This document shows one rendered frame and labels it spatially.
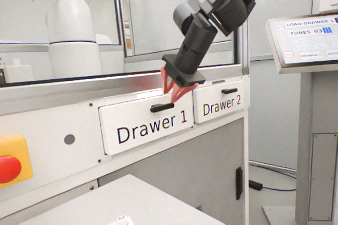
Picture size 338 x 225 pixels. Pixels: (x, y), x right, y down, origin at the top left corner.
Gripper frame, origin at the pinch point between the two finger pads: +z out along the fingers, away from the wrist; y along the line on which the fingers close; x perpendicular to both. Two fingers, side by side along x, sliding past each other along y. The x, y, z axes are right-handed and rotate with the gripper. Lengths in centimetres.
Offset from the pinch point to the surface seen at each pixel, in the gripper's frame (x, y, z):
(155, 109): 6.5, -2.7, 0.8
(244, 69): -46.4, 6.9, 0.2
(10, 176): 36.0, -7.8, 2.2
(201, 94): -15.6, 0.8, 3.3
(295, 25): -82, 14, -18
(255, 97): -152, 26, 55
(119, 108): 13.9, 0.6, 2.0
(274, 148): -155, -16, 79
